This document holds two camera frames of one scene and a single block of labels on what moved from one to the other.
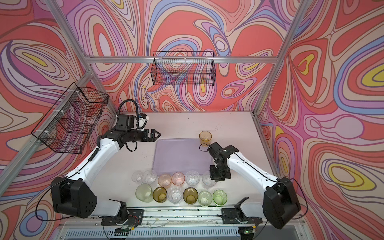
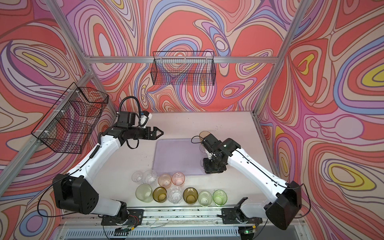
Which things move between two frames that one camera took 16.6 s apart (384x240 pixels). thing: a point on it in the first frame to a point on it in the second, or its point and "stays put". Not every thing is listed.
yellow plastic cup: (205, 138) stays put
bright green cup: (219, 197) stays put
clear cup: (207, 182) to (202, 149)
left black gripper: (152, 138) stays put
